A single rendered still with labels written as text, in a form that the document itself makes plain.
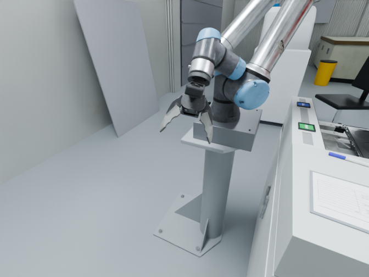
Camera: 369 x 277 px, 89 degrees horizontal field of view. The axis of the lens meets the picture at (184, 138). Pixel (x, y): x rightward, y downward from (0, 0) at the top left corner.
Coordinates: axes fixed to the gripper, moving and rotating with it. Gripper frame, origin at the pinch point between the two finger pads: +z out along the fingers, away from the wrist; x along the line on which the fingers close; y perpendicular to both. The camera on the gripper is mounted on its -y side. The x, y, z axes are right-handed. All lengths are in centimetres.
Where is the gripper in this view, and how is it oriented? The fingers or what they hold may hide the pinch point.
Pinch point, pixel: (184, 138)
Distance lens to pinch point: 54.4
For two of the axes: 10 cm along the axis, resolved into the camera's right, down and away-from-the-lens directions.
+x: -9.7, -2.3, 0.3
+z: -2.4, 9.6, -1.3
